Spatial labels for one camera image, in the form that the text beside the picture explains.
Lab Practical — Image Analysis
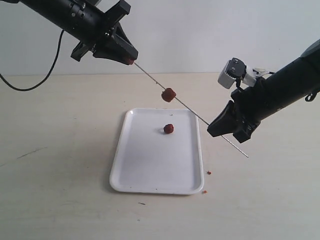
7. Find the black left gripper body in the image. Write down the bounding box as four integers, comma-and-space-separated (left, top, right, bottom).
70, 0, 131, 62

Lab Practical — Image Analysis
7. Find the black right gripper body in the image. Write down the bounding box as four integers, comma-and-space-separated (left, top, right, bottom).
231, 84, 275, 123

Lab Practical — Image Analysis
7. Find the thin metal skewer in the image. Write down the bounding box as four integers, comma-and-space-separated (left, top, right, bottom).
133, 62, 249, 158

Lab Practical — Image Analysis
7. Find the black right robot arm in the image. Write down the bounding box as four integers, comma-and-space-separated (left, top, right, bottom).
207, 41, 320, 143

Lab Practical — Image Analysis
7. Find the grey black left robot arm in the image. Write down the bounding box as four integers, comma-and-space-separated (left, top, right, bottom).
22, 0, 139, 65

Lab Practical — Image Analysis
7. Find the white rectangular plastic tray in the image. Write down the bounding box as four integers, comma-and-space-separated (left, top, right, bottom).
109, 108, 204, 195

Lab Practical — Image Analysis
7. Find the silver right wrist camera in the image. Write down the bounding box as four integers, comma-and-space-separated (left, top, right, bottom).
217, 57, 276, 90

